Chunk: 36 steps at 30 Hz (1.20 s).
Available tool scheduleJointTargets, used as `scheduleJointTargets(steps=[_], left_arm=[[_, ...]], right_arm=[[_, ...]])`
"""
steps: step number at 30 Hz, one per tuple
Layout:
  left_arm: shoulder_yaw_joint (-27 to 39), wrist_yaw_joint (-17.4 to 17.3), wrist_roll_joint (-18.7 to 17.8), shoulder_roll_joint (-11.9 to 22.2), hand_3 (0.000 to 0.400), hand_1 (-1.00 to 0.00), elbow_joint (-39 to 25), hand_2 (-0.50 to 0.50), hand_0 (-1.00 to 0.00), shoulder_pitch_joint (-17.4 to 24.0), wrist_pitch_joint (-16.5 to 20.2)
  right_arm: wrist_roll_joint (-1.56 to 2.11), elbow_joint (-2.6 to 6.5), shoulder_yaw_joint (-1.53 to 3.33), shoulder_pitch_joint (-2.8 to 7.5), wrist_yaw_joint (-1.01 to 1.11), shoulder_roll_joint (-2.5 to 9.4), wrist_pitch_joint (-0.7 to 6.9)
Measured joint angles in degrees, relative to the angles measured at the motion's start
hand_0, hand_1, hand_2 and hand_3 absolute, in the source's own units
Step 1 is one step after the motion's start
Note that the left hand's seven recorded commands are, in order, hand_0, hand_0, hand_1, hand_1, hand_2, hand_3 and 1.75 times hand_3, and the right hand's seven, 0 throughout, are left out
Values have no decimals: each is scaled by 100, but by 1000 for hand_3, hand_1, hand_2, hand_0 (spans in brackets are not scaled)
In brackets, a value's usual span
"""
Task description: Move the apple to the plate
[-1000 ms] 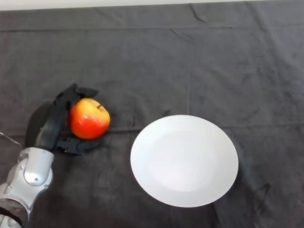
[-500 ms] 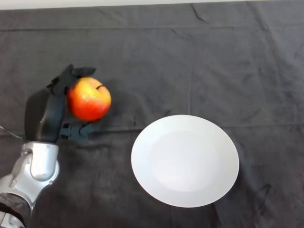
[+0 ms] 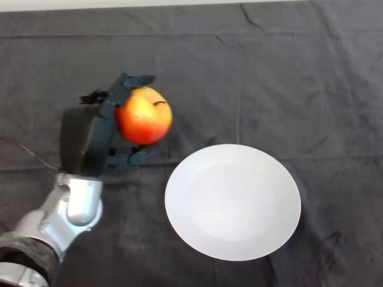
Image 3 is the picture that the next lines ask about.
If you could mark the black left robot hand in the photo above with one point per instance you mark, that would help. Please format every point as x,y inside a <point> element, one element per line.
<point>77,140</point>

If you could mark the red yellow apple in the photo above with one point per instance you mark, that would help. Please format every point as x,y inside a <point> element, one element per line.
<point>143,119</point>

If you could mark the white round plate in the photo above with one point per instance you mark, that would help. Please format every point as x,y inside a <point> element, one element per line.
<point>233,203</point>

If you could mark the black cloth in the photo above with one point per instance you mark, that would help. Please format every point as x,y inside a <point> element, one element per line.
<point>239,83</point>

